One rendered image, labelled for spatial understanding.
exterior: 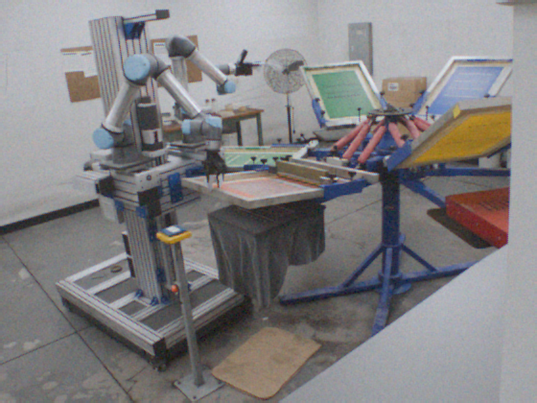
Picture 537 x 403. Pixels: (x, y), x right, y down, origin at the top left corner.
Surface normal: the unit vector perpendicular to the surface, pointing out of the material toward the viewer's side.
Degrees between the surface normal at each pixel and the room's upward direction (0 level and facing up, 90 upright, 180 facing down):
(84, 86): 90
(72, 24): 90
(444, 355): 0
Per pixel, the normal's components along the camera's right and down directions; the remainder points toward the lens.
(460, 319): -0.08, -0.94
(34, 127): 0.64, 0.20
